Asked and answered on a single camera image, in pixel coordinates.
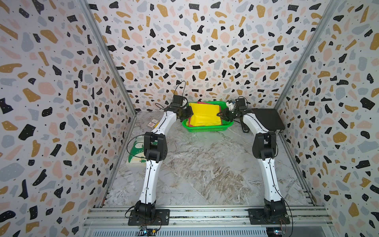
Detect green plastic basket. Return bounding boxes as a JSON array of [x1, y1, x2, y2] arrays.
[[182, 101, 234, 132]]

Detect plain yellow raincoat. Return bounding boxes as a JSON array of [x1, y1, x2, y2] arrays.
[[188, 102, 223, 127]]

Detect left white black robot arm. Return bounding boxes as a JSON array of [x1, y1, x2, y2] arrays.
[[134, 106, 193, 220]]

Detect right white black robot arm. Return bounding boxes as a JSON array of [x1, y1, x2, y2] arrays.
[[217, 108, 287, 223]]

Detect white green dinosaur raincoat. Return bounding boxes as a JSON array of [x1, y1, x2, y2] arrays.
[[126, 135, 146, 165]]

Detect small card packets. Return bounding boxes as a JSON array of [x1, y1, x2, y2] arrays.
[[147, 119, 160, 129]]

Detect black hard case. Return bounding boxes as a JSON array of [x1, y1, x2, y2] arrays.
[[242, 109, 285, 135]]

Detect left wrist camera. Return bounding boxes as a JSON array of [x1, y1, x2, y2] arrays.
[[170, 95, 188, 108]]

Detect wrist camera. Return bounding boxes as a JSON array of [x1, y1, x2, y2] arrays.
[[170, 95, 188, 108], [227, 97, 248, 111]]

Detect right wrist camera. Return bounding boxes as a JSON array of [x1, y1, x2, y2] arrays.
[[227, 97, 248, 111]]

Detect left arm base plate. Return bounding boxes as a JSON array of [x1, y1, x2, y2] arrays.
[[128, 209, 170, 226]]

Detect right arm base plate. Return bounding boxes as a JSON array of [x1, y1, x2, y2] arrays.
[[248, 207, 291, 225]]

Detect aluminium front rail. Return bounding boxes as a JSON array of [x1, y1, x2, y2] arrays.
[[82, 206, 338, 237]]

